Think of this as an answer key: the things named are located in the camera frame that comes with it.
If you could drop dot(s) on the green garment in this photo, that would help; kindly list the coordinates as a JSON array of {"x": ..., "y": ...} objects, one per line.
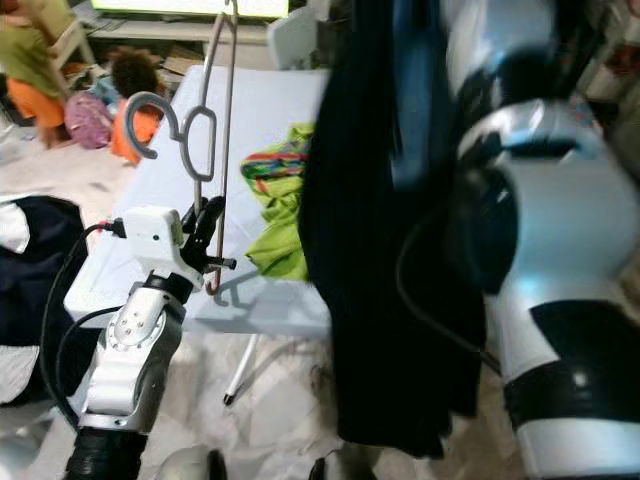
[{"x": 285, "y": 240}]

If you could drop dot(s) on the person in green shirt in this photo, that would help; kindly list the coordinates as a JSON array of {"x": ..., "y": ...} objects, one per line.
[{"x": 25, "y": 60}]

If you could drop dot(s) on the television screen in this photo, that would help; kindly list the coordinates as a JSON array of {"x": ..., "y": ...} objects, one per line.
[{"x": 190, "y": 6}]

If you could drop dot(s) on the white folding table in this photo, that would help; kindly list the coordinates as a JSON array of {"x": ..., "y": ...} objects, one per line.
[{"x": 260, "y": 300}]

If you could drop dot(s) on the wooden chair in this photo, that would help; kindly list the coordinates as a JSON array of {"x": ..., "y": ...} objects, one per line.
[{"x": 75, "y": 45}]

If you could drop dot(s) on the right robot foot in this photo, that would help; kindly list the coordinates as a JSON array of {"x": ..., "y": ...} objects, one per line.
[{"x": 345, "y": 472}]

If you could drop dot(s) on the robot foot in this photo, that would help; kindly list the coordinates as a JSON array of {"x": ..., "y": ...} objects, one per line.
[
  {"x": 190, "y": 468},
  {"x": 345, "y": 472}
]

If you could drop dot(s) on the multicolour striped cloth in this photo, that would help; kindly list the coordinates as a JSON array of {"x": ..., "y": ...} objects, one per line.
[{"x": 275, "y": 165}]

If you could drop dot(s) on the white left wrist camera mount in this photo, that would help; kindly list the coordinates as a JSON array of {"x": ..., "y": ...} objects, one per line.
[{"x": 150, "y": 240}]

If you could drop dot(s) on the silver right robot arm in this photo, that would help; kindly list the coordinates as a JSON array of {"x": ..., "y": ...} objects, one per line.
[{"x": 560, "y": 250}]

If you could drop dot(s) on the pink backpack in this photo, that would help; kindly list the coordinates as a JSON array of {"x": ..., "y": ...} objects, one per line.
[{"x": 88, "y": 120}]

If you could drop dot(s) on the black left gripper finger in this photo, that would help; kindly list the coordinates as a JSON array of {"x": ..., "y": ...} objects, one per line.
[
  {"x": 199, "y": 230},
  {"x": 217, "y": 220}
]

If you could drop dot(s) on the white plastic chair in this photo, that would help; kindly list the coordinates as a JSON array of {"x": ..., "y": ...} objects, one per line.
[{"x": 295, "y": 40}]

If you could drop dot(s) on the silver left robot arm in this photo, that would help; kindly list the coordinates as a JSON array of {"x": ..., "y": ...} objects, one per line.
[{"x": 135, "y": 370}]

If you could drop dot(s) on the child in orange clothes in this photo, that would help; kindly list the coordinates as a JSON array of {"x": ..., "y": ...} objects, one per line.
[{"x": 135, "y": 70}]

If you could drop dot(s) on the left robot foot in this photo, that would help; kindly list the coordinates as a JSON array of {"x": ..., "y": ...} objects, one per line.
[{"x": 190, "y": 468}]

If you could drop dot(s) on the dark navy garment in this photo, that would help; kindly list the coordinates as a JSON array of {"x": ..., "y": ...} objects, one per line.
[{"x": 390, "y": 270}]

